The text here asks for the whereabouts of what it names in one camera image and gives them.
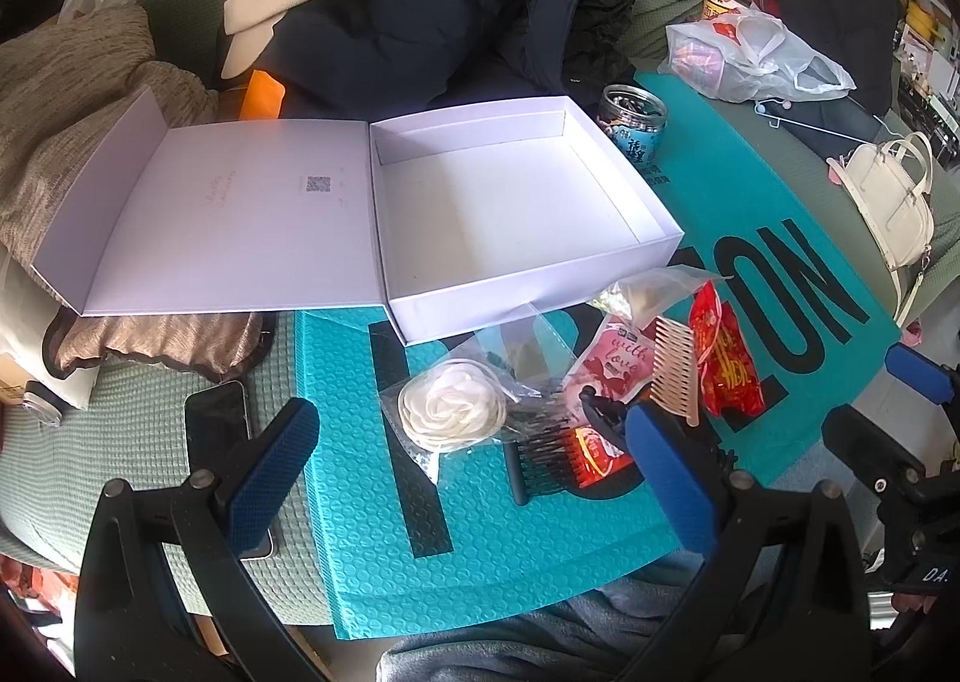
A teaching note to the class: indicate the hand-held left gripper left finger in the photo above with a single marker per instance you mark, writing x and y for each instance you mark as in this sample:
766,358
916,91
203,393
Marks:
274,464

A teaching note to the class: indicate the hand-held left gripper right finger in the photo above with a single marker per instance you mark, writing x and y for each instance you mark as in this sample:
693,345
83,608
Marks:
671,472

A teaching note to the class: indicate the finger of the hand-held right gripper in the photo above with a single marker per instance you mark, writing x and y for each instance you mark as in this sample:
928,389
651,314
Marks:
862,442
911,370

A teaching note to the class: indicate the orange sauce packet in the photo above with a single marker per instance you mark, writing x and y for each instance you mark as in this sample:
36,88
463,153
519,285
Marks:
596,457

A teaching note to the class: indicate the dark grey hair clip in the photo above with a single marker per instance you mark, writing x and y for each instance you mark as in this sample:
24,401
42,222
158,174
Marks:
604,415

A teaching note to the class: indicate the beige comb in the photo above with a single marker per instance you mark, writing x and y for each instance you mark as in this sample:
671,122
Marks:
675,367

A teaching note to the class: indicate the red snack packet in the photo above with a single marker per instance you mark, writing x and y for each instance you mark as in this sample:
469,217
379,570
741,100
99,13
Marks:
724,359

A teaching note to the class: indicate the pink packet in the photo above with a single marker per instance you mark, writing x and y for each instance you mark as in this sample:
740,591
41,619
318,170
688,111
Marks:
611,363

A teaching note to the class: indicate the black hair clip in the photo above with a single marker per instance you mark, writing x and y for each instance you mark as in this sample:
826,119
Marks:
544,457

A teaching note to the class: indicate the clear zip bag beige contents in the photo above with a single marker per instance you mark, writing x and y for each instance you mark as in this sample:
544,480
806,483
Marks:
652,292

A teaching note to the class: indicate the white flower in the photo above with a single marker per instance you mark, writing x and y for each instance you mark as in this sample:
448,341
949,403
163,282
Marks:
450,408

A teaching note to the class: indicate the white cardboard box with lid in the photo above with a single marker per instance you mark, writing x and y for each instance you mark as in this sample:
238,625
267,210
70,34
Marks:
487,202

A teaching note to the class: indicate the black smartphone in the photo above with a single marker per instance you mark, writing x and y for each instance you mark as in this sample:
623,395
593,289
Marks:
214,419

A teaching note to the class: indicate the white handbag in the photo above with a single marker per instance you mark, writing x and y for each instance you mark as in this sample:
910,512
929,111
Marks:
896,202

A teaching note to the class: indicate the green sofa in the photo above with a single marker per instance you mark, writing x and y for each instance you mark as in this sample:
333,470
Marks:
90,442

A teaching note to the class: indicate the grey blanket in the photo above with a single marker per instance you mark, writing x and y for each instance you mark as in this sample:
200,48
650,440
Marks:
540,637

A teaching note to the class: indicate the teal bubble mailer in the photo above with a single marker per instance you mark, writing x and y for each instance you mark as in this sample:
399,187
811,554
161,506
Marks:
465,577

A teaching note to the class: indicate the cluttered shelf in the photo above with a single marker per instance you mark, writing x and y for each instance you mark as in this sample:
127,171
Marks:
930,66

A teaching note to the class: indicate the white plastic bag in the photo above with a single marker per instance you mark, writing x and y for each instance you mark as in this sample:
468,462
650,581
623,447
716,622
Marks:
750,63

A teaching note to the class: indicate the clear jar with blue label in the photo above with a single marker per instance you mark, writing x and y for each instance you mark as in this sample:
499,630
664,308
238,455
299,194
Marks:
634,123

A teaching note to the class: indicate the brown knit blanket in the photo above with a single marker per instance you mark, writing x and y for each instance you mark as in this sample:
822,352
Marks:
67,112

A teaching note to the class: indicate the instant noodle cup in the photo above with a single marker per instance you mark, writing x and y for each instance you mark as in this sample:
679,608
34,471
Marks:
721,3

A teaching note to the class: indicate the dark navy jacket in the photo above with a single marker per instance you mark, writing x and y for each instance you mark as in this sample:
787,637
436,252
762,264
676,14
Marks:
420,14

